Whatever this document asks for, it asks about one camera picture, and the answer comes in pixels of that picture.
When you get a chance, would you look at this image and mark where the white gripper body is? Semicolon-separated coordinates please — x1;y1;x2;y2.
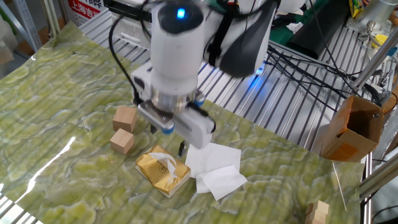
130;61;216;149

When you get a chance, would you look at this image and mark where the white paper napkin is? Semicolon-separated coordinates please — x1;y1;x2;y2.
198;164;249;202
185;142;243;194
148;152;178;179

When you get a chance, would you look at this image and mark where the gold foil snack bag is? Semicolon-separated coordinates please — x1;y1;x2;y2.
135;144;192;198

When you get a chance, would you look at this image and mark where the wooden cube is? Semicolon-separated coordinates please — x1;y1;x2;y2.
109;128;136;156
112;105;138;134

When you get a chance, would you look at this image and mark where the green marble pattern mat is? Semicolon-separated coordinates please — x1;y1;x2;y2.
0;21;365;224

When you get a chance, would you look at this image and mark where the green cloth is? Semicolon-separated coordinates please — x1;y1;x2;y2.
269;0;315;46

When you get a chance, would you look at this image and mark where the red white sign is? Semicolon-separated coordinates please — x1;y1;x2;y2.
67;0;108;27

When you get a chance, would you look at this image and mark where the light wooden block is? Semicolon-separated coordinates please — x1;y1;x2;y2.
305;208;326;224
312;200;330;216

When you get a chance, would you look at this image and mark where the brown cardboard box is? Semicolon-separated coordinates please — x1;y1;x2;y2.
320;95;385;163

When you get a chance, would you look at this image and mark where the black roll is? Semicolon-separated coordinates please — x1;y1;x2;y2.
285;0;351;60

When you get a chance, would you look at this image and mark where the yellow object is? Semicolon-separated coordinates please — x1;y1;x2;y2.
371;33;389;47

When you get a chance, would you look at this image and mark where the silver blue gripper camera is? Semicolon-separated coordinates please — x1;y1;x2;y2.
137;101;175;135

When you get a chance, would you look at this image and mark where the black camera cable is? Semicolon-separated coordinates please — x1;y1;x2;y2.
108;15;144;106

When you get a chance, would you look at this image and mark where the aluminium frame post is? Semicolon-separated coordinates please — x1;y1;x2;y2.
351;29;398;91
40;0;62;40
359;155;398;200

